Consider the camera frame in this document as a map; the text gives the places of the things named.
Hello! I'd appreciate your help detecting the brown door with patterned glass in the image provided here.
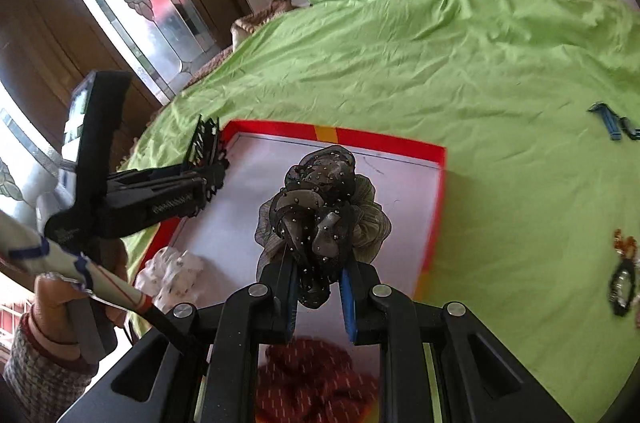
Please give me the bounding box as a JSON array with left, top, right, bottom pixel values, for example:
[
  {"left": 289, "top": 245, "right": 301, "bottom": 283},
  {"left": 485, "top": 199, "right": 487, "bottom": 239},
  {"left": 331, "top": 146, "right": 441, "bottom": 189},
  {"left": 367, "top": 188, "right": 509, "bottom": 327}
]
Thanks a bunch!
[{"left": 0, "top": 0, "right": 256, "bottom": 224}]

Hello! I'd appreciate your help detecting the red dotted scrunchie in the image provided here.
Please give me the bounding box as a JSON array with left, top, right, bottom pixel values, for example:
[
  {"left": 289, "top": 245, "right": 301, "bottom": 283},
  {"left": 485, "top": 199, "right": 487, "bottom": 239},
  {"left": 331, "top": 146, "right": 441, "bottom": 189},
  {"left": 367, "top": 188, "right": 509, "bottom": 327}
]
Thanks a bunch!
[{"left": 255, "top": 338, "right": 382, "bottom": 423}]

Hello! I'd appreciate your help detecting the red cardboard box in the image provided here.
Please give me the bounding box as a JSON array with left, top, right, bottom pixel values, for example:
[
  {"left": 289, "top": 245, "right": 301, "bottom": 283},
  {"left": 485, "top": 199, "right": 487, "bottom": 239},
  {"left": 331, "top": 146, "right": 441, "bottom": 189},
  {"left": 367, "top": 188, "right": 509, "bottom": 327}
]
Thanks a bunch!
[{"left": 132, "top": 119, "right": 447, "bottom": 423}]

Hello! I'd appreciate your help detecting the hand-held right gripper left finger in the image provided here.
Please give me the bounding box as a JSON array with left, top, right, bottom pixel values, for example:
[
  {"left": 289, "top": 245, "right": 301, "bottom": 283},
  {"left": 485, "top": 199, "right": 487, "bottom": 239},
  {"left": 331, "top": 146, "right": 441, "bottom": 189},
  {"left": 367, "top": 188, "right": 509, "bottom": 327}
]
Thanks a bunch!
[{"left": 57, "top": 252, "right": 301, "bottom": 423}]

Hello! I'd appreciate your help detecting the watch with blue striped strap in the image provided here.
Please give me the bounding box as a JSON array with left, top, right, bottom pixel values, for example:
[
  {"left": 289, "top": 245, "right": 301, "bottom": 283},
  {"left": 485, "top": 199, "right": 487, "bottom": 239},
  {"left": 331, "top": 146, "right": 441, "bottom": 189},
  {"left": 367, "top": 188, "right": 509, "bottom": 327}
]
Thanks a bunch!
[{"left": 586, "top": 102, "right": 640, "bottom": 143}]

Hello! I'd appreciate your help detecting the black hair claw clip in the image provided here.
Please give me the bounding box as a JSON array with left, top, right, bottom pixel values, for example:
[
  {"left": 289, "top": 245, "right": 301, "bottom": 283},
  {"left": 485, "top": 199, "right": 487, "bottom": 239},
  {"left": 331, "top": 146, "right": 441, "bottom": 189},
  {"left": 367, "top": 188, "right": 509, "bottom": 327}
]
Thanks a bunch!
[{"left": 184, "top": 117, "right": 231, "bottom": 206}]

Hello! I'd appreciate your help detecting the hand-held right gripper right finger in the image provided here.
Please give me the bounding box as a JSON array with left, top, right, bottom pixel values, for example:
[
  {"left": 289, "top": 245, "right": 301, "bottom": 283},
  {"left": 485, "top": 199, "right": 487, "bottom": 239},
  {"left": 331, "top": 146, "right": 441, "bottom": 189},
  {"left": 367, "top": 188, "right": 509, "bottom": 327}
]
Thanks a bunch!
[{"left": 341, "top": 259, "right": 577, "bottom": 423}]

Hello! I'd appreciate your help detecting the black beaded bracelet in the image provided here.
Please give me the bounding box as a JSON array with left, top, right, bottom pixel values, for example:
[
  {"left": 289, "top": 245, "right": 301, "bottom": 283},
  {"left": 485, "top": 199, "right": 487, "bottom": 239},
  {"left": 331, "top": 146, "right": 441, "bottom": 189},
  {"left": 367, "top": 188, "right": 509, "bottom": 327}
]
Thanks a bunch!
[{"left": 606, "top": 257, "right": 640, "bottom": 317}]

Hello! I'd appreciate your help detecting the brown fuzzy blanket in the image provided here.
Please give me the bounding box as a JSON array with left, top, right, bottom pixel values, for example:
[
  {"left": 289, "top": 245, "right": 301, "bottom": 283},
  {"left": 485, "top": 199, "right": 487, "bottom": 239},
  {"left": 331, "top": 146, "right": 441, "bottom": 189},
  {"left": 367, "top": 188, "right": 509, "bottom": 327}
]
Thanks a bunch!
[{"left": 180, "top": 0, "right": 307, "bottom": 90}]

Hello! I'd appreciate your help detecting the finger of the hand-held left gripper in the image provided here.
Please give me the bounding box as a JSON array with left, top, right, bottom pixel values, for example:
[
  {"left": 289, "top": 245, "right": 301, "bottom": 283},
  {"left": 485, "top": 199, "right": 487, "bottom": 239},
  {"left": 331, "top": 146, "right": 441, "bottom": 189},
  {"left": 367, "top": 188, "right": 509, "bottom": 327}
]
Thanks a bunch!
[
  {"left": 102, "top": 188, "right": 208, "bottom": 238},
  {"left": 106, "top": 166, "right": 208, "bottom": 197}
]

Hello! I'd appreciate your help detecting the amber beaded bracelet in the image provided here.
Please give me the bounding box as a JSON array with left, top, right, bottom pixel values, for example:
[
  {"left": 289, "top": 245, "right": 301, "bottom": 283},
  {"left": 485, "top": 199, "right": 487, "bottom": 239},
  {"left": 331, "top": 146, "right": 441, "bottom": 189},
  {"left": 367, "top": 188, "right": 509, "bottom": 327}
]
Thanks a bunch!
[{"left": 612, "top": 228, "right": 640, "bottom": 260}]

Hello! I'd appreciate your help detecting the green bed sheet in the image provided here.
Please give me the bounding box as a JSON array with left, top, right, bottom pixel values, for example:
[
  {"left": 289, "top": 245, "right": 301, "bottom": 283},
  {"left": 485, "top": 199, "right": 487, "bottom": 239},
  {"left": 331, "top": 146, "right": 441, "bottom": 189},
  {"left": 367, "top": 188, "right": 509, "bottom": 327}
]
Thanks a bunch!
[{"left": 117, "top": 0, "right": 640, "bottom": 423}]

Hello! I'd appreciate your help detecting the white patterned scrunchie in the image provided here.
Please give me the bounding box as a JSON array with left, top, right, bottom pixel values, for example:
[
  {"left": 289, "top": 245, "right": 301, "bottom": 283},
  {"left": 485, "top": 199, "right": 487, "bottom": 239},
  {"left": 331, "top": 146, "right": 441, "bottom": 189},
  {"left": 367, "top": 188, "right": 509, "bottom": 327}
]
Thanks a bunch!
[{"left": 136, "top": 247, "right": 207, "bottom": 320}]

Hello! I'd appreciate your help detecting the grey dotted chiffon scrunchie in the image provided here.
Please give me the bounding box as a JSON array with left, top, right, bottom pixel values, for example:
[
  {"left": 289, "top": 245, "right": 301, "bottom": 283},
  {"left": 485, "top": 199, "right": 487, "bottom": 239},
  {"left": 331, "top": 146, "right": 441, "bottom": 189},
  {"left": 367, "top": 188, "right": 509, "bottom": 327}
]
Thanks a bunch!
[{"left": 255, "top": 144, "right": 394, "bottom": 310}]

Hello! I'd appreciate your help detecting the white wrapped black cable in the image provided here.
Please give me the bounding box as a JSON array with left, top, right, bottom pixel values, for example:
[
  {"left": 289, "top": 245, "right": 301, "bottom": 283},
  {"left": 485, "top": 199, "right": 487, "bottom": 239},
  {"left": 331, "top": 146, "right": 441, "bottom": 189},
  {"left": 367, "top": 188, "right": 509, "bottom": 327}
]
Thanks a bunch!
[{"left": 0, "top": 210, "right": 213, "bottom": 356}]

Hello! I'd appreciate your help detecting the person's left hand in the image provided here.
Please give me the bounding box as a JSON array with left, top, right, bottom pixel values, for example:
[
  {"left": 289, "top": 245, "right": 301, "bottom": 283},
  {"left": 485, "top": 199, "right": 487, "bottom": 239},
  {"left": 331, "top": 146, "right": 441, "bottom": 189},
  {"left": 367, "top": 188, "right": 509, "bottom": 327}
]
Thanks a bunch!
[{"left": 31, "top": 242, "right": 129, "bottom": 345}]

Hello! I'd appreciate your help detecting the person's left forearm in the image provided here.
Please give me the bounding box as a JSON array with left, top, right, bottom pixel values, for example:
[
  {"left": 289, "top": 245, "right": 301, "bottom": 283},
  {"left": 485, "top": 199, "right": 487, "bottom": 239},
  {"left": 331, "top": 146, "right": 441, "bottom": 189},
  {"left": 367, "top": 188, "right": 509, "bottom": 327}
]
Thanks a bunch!
[{"left": 0, "top": 308, "right": 97, "bottom": 423}]

